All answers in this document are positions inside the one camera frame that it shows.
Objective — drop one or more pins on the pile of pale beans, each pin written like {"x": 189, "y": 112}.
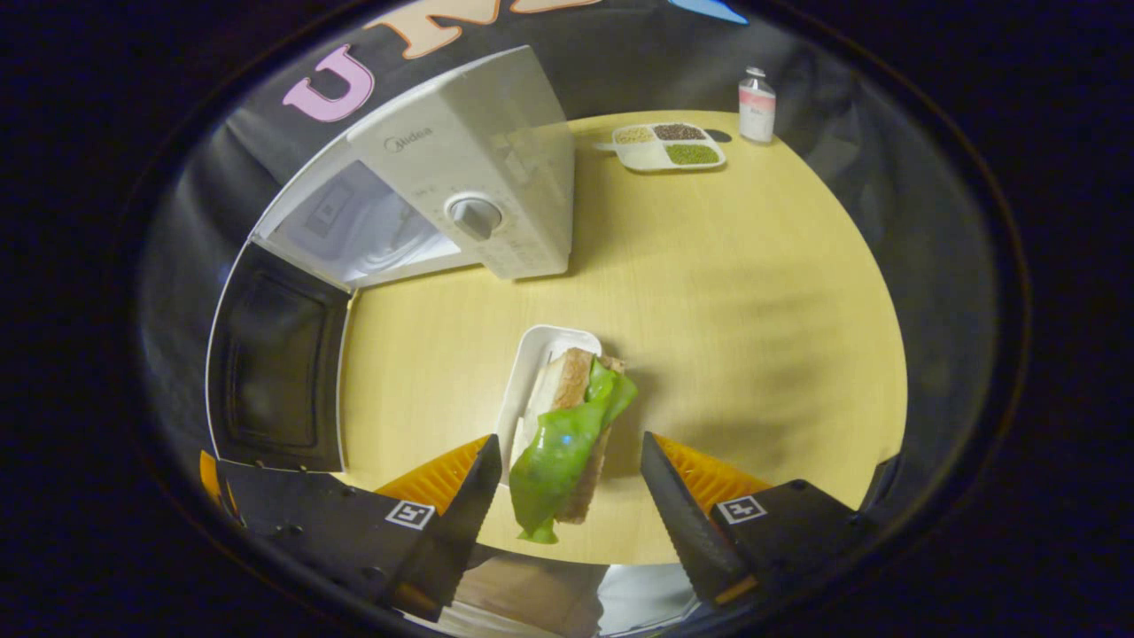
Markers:
{"x": 634, "y": 136}

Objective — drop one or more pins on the white divided tray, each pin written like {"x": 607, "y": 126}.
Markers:
{"x": 647, "y": 158}

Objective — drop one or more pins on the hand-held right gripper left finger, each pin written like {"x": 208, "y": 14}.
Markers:
{"x": 461, "y": 532}

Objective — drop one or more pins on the small bottle with pink label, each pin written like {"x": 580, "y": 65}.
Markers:
{"x": 757, "y": 111}

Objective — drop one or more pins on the sandwich with green lettuce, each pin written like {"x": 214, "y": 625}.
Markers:
{"x": 567, "y": 443}

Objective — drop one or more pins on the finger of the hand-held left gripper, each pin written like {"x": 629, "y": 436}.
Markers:
{"x": 257, "y": 487}

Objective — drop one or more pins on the pile of dark beans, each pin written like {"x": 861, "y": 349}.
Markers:
{"x": 679, "y": 132}

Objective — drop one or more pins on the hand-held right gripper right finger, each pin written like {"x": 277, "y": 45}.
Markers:
{"x": 682, "y": 523}

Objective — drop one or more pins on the white microwave oven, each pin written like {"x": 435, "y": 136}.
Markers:
{"x": 496, "y": 142}

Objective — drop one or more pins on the pile of green beans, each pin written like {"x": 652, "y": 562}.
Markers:
{"x": 692, "y": 154}

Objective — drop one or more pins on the white rectangular plate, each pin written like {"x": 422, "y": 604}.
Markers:
{"x": 540, "y": 350}

